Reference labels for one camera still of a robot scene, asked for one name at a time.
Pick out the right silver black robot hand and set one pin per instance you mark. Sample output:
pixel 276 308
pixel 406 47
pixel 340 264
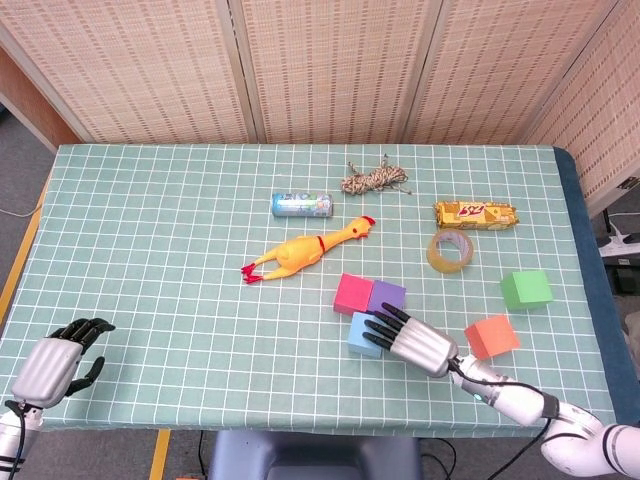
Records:
pixel 425 347

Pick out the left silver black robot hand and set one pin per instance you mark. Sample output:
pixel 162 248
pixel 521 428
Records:
pixel 45 365

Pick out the purple foam cube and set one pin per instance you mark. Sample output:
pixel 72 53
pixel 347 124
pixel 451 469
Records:
pixel 387 295

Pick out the orange foam cube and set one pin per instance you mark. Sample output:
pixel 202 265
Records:
pixel 492 337

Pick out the light blue foam cube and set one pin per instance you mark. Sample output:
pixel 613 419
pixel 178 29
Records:
pixel 357 337

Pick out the pink foam cube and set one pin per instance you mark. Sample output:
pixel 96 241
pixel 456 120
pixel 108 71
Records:
pixel 352 295

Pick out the green foam cube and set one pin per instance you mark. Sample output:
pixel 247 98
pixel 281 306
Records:
pixel 527 290

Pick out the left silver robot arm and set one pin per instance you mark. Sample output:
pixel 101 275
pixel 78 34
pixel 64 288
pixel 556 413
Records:
pixel 10 440

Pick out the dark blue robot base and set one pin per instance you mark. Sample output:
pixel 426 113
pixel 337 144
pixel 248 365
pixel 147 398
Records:
pixel 310 457

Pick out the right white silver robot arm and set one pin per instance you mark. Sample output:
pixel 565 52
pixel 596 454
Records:
pixel 520 400

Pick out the clear packing tape roll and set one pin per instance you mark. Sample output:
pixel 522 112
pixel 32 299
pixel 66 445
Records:
pixel 442 262

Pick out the yellow floor tape strip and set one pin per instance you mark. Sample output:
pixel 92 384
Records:
pixel 160 455
pixel 17 265

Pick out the yellow snack package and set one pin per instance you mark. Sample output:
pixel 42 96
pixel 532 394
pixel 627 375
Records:
pixel 475 215

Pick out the green checkered tablecloth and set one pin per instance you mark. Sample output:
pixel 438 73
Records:
pixel 175 300

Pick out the yellow rubber chicken toy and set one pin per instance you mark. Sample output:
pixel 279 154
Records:
pixel 297 252

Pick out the blue drink can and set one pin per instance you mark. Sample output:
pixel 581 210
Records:
pixel 302 205

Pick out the dark blue table edge padding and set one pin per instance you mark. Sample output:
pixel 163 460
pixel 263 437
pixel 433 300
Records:
pixel 592 240

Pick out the black box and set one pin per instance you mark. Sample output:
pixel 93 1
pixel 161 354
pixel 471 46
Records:
pixel 620 277

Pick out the white power strip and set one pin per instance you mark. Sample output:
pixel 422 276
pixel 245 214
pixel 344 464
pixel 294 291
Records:
pixel 620 245

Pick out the woven bamboo screen panel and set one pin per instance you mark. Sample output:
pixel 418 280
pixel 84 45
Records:
pixel 610 115
pixel 335 65
pixel 500 65
pixel 125 65

